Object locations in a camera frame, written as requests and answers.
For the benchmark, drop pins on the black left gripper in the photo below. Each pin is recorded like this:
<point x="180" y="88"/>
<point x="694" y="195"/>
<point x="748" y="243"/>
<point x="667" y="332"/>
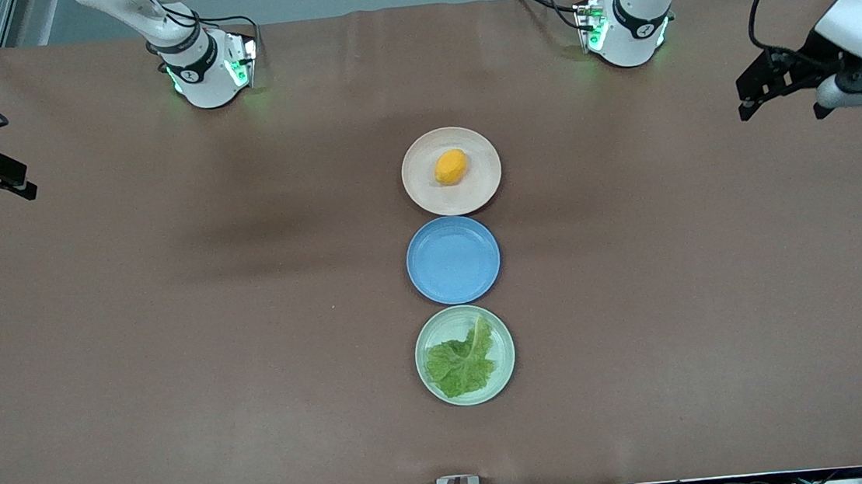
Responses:
<point x="813" y="57"/>

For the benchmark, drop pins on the yellow lemon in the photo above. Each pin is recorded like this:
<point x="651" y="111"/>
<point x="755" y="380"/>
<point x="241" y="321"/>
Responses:
<point x="450" y="168"/>

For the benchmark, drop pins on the green lettuce leaf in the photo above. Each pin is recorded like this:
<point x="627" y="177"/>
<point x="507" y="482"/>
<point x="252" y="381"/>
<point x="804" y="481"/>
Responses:
<point x="457" y="364"/>

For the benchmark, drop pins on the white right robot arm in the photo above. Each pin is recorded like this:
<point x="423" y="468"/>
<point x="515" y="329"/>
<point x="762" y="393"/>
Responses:
<point x="206" y="82"/>

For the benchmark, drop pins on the brown table mat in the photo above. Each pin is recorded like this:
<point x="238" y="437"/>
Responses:
<point x="181" y="420"/>

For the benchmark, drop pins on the pink round plate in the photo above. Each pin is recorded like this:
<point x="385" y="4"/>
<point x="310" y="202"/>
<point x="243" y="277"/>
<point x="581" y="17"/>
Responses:
<point x="427" y="195"/>

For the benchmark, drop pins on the blue round plate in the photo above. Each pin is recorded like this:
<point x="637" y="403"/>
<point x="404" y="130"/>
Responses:
<point x="453" y="260"/>

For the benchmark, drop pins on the green round plate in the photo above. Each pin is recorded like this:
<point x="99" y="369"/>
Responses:
<point x="439" y="331"/>

